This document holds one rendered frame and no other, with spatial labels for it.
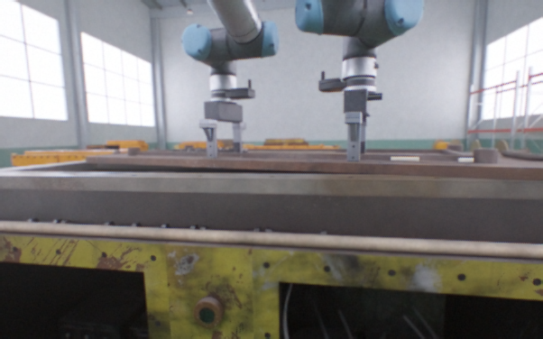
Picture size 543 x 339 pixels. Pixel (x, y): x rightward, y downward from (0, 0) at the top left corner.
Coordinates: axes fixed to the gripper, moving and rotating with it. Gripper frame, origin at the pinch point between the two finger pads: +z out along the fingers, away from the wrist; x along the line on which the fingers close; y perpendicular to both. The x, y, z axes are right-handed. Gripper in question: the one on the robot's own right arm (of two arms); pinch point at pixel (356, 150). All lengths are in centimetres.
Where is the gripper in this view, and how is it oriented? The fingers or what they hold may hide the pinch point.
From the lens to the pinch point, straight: 67.7
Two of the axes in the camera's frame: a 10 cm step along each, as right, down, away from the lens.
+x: 4.0, -1.1, 9.1
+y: 9.2, 0.4, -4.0
